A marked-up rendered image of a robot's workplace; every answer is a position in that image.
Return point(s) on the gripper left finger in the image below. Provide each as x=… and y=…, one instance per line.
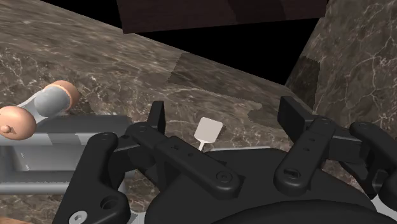
x=186, y=156

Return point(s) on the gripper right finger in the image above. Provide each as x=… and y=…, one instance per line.
x=305, y=149

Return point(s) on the white spatula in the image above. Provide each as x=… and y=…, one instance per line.
x=208, y=130

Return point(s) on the grey faucet with copper knobs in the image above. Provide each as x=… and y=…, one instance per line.
x=51, y=100

